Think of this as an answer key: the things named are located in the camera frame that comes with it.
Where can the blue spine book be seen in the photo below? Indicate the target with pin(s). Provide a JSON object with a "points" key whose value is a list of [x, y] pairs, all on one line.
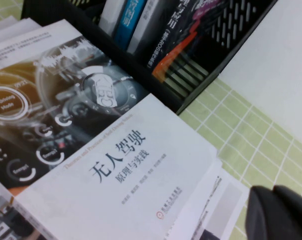
{"points": [[128, 22]]}

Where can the white self-driving book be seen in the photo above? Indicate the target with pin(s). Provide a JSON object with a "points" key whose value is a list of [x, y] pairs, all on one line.
{"points": [[116, 162]]}

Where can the black plastic book holder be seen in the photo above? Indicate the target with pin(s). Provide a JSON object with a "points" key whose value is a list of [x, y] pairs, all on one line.
{"points": [[131, 57]]}

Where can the white brochure with grey rectangle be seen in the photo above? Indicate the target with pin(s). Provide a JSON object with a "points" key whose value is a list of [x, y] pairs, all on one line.
{"points": [[226, 200]]}

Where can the white book thick orange-striped spine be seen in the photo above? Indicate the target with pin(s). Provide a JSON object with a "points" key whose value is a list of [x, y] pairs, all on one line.
{"points": [[111, 17]]}

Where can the white paper brochure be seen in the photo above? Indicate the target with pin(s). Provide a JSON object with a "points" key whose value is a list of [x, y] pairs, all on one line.
{"points": [[6, 27], [28, 37]]}

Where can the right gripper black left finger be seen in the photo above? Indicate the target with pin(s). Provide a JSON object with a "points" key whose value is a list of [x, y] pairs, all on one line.
{"points": [[263, 215]]}

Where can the green checked tablecloth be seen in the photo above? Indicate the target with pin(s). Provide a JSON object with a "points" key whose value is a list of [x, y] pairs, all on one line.
{"points": [[253, 150]]}

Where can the black robotics book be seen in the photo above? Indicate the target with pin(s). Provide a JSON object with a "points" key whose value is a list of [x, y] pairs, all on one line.
{"points": [[171, 32]]}

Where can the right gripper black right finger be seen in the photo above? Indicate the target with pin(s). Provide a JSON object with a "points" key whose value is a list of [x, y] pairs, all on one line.
{"points": [[298, 215]]}

